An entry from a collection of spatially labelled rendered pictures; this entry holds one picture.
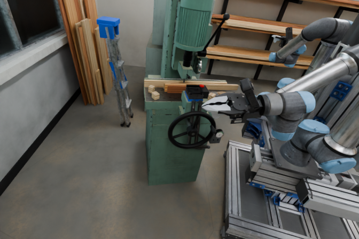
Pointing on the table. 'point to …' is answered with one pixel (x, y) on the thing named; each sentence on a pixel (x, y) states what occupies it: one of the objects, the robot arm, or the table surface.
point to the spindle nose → (187, 58)
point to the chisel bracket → (184, 70)
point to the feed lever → (213, 36)
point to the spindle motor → (194, 18)
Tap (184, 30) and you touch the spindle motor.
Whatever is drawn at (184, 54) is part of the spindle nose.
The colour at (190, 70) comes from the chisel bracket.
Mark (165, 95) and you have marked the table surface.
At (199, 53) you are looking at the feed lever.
